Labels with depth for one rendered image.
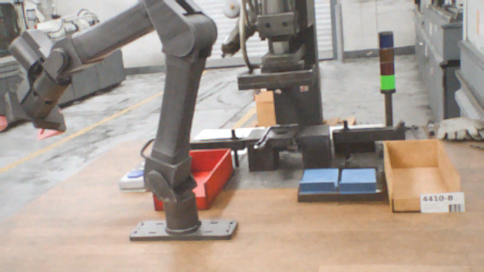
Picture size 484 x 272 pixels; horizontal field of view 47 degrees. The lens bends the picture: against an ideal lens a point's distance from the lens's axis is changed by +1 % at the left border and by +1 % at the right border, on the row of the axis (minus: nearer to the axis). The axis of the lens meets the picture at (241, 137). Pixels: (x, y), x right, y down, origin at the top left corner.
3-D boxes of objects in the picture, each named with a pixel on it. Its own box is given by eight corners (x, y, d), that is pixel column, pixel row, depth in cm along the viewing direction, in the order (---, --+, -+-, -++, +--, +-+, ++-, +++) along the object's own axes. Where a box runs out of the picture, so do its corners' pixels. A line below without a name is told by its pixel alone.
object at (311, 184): (299, 196, 111) (299, 181, 111) (306, 171, 126) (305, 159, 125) (335, 194, 110) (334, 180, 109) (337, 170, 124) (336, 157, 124)
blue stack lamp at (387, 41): (379, 49, 140) (378, 35, 139) (378, 47, 144) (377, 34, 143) (394, 47, 139) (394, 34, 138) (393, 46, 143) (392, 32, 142)
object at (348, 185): (340, 196, 109) (338, 182, 108) (342, 171, 123) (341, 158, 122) (376, 195, 107) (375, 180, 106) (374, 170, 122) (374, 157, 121)
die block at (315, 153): (248, 172, 136) (245, 142, 134) (255, 160, 146) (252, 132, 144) (330, 168, 132) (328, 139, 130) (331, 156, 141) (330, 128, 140)
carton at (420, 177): (391, 217, 103) (390, 178, 102) (384, 173, 127) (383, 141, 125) (464, 216, 101) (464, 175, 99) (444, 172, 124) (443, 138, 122)
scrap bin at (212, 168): (154, 211, 117) (150, 184, 116) (188, 173, 141) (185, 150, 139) (209, 209, 114) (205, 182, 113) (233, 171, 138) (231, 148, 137)
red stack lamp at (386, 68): (379, 76, 142) (379, 63, 141) (379, 74, 145) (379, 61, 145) (395, 75, 141) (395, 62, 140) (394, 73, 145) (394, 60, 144)
